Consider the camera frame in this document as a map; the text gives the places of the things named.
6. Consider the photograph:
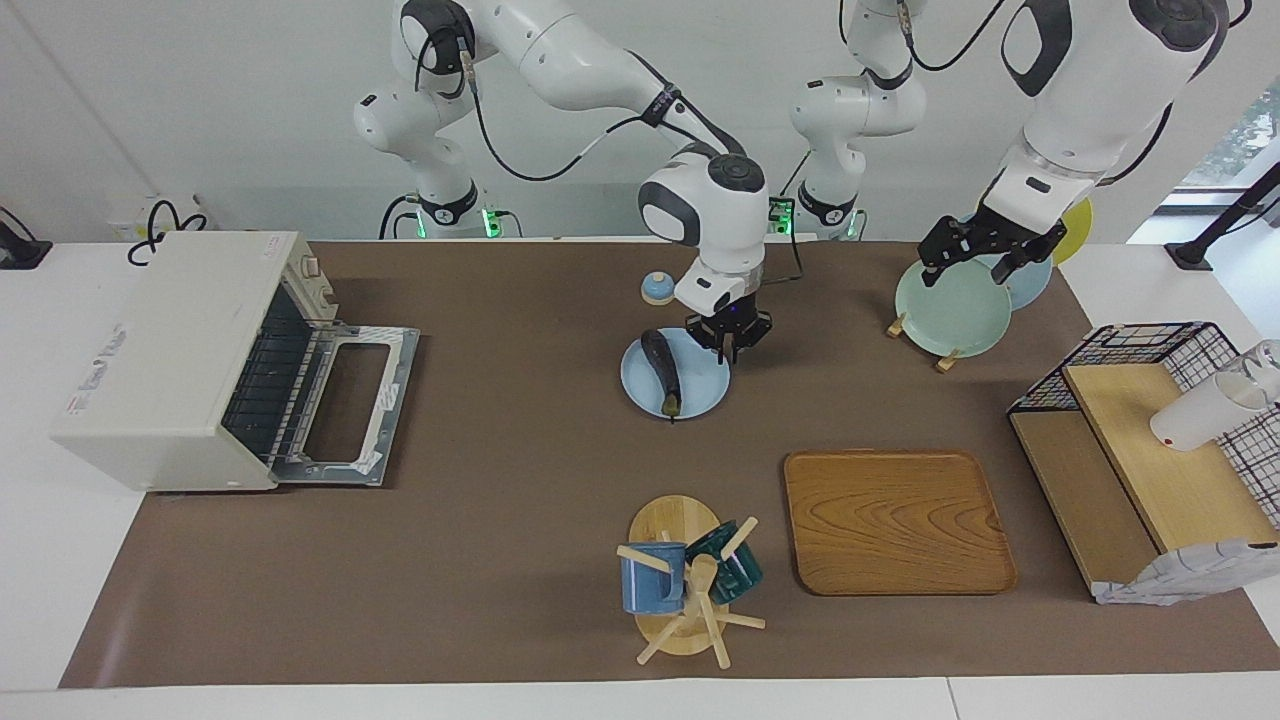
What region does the small light blue plate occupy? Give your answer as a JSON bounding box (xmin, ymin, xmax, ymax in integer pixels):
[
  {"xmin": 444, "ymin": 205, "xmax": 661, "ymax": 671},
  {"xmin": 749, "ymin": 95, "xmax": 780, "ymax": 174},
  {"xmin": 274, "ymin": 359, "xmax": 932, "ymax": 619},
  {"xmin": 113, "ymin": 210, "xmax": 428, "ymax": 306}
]
[{"xmin": 620, "ymin": 327, "xmax": 732, "ymax": 419}]

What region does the dark purple eggplant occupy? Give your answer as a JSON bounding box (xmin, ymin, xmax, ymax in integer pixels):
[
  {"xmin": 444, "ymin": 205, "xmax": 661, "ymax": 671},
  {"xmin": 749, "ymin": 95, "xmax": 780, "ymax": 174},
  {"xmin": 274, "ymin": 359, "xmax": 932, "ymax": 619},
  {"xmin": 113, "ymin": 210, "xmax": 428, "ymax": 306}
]
[{"xmin": 641, "ymin": 329, "xmax": 684, "ymax": 421}]

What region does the beige toaster oven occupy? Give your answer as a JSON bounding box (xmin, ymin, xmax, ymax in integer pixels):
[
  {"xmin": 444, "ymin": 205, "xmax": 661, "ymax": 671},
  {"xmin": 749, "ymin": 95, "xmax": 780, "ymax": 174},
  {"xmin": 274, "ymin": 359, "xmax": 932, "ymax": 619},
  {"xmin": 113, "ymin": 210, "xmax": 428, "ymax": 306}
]
[{"xmin": 50, "ymin": 232, "xmax": 421, "ymax": 493}]

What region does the large light blue plate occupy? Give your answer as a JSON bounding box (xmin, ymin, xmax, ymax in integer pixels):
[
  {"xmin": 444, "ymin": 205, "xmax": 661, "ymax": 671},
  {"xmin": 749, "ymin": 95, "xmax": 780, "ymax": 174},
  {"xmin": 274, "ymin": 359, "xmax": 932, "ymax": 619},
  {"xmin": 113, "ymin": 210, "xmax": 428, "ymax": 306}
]
[{"xmin": 975, "ymin": 235, "xmax": 1053, "ymax": 311}]

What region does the pale green plate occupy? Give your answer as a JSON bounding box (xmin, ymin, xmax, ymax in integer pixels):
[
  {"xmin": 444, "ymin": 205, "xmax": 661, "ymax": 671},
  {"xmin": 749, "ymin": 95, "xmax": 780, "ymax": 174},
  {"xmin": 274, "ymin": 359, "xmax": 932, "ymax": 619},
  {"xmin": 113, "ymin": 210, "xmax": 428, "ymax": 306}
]
[{"xmin": 895, "ymin": 258, "xmax": 1013, "ymax": 359}]

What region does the yellow plate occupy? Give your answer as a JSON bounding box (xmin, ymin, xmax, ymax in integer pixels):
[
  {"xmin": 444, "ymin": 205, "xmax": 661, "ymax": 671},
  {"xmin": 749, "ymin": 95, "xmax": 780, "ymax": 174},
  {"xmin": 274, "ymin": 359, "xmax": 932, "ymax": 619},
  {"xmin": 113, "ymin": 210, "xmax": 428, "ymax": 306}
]
[{"xmin": 1050, "ymin": 197, "xmax": 1094, "ymax": 266}]

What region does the wooden plate rack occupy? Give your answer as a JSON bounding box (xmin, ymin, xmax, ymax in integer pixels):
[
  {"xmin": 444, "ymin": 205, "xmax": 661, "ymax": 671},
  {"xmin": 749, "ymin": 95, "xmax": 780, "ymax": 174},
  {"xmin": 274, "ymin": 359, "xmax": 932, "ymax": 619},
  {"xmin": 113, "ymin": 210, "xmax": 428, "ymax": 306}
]
[{"xmin": 886, "ymin": 312, "xmax": 963, "ymax": 373}]

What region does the wooden mug tree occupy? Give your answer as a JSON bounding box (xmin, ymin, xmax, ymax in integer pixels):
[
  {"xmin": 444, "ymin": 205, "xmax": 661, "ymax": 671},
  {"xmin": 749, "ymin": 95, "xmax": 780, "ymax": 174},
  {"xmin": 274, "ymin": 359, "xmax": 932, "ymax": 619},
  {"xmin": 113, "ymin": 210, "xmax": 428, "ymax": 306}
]
[{"xmin": 616, "ymin": 495, "xmax": 767, "ymax": 669}]

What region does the brown table mat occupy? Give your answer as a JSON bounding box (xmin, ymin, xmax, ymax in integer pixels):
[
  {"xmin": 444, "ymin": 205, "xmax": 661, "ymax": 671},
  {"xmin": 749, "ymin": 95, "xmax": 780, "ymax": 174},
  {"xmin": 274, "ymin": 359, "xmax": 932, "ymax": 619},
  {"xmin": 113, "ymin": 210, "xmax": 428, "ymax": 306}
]
[{"xmin": 58, "ymin": 240, "xmax": 1280, "ymax": 689}]

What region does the black clamp stand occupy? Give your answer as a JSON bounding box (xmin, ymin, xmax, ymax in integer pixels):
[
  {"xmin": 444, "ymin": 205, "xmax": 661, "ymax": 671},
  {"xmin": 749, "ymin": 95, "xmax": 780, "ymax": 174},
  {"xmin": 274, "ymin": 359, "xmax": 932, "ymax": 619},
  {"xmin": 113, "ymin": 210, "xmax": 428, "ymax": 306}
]
[{"xmin": 1165, "ymin": 160, "xmax": 1280, "ymax": 271}]

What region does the dark green mug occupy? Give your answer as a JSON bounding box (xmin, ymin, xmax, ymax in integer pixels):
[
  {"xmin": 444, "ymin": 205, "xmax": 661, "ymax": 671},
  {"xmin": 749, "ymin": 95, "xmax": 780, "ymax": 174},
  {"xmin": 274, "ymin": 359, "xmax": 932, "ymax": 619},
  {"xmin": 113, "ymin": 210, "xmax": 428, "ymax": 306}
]
[{"xmin": 686, "ymin": 521, "xmax": 764, "ymax": 606}]

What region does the wooden serving tray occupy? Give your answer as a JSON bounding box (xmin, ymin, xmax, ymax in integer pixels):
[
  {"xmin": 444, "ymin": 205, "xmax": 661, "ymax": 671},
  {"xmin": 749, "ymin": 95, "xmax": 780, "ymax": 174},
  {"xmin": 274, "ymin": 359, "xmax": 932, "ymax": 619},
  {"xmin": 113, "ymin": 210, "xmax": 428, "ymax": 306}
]
[{"xmin": 783, "ymin": 450, "xmax": 1019, "ymax": 597}]

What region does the white cup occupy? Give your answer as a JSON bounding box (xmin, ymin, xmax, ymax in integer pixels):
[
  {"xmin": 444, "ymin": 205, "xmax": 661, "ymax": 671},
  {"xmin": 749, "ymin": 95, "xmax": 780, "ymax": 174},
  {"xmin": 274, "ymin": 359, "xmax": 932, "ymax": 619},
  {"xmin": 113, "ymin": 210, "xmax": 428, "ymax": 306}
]
[{"xmin": 1150, "ymin": 372, "xmax": 1263, "ymax": 453}]

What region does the blue mug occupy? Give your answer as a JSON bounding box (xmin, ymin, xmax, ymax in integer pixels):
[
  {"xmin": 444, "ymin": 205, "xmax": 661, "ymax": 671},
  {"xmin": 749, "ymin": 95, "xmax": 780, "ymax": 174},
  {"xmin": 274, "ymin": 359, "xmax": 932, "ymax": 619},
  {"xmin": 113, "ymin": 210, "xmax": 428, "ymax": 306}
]
[{"xmin": 620, "ymin": 541, "xmax": 688, "ymax": 615}]

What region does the wooden two-tier shelf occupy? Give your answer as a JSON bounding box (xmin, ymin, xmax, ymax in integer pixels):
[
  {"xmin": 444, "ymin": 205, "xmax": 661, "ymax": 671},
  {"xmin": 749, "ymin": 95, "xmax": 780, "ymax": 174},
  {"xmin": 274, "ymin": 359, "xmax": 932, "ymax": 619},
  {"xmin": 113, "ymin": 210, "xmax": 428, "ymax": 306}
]
[{"xmin": 1008, "ymin": 362, "xmax": 1280, "ymax": 601}]

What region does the clear glass cup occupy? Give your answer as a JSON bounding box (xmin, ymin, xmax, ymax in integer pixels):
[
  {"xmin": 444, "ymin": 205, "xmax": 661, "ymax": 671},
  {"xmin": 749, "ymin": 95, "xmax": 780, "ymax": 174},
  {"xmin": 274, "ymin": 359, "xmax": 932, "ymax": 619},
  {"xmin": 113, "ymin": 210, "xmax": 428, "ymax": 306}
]
[{"xmin": 1240, "ymin": 340, "xmax": 1280, "ymax": 406}]

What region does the window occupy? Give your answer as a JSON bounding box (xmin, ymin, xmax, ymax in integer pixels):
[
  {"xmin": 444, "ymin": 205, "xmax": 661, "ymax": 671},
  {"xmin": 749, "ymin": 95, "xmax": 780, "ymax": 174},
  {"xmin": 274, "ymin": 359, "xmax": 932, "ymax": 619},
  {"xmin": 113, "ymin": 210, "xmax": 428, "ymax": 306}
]
[{"xmin": 1180, "ymin": 75, "xmax": 1280, "ymax": 191}]

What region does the white checked cloth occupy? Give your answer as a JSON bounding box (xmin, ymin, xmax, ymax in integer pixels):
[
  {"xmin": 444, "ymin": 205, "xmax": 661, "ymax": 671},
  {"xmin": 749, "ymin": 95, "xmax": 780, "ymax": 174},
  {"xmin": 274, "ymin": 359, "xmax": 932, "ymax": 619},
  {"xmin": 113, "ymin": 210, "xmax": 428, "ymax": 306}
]
[{"xmin": 1093, "ymin": 410, "xmax": 1280, "ymax": 607}]

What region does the black desk device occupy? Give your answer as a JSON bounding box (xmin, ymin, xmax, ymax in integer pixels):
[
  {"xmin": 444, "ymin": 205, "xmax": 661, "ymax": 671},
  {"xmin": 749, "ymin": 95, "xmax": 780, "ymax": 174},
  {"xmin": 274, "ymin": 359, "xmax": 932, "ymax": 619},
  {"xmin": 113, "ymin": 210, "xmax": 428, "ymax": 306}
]
[{"xmin": 0, "ymin": 207, "xmax": 53, "ymax": 271}]

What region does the black wire basket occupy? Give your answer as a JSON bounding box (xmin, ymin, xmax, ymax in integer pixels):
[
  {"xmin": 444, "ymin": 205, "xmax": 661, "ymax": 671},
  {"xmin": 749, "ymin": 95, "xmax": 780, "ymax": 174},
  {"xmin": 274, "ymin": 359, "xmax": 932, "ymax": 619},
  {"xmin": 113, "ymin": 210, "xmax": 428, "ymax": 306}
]
[{"xmin": 1008, "ymin": 322, "xmax": 1280, "ymax": 531}]

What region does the black left base cable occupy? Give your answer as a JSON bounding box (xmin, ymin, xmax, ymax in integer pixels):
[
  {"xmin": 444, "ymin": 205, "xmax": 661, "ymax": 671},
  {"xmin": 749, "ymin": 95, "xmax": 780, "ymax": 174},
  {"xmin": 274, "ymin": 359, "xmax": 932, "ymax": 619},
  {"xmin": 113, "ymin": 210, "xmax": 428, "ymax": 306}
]
[{"xmin": 765, "ymin": 150, "xmax": 813, "ymax": 236}]

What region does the black base cable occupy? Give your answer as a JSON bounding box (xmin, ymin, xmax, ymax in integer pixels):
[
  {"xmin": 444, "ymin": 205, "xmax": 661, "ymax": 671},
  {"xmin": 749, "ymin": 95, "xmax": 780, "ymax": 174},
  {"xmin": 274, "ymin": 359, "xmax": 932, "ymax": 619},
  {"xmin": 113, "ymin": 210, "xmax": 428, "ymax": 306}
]
[
  {"xmin": 765, "ymin": 150, "xmax": 813, "ymax": 236},
  {"xmin": 378, "ymin": 195, "xmax": 419, "ymax": 241}
]

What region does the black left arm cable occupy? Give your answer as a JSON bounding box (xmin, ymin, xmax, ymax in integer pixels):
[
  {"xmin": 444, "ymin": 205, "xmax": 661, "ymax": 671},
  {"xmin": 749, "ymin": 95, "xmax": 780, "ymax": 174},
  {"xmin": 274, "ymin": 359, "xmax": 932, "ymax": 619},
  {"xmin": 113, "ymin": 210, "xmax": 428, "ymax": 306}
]
[{"xmin": 895, "ymin": 0, "xmax": 1176, "ymax": 189}]

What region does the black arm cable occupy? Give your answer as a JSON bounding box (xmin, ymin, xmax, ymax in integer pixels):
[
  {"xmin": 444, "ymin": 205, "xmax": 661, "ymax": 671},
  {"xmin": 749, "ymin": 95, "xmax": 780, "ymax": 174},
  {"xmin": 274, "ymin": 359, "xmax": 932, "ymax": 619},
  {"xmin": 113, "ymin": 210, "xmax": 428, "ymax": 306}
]
[
  {"xmin": 895, "ymin": 0, "xmax": 1176, "ymax": 189},
  {"xmin": 465, "ymin": 50, "xmax": 803, "ymax": 286}
]

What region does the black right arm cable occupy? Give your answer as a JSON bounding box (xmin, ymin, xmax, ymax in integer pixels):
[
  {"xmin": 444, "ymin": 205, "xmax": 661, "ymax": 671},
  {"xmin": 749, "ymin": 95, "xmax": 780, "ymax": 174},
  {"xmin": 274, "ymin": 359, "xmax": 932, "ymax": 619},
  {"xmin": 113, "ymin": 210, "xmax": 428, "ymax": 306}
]
[{"xmin": 465, "ymin": 50, "xmax": 803, "ymax": 286}]

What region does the black right base cable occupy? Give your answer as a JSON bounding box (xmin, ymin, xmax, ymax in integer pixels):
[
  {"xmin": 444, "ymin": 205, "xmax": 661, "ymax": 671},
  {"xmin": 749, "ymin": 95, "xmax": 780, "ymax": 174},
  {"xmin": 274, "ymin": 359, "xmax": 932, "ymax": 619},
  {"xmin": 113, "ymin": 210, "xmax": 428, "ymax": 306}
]
[{"xmin": 378, "ymin": 195, "xmax": 419, "ymax": 241}]

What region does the black coiled wall cable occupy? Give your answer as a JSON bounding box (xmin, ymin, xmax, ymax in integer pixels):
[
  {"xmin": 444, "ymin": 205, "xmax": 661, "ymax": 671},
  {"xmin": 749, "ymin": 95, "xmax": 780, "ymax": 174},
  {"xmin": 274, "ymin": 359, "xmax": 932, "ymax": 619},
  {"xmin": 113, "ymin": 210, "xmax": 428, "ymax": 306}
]
[{"xmin": 127, "ymin": 200, "xmax": 209, "ymax": 266}]

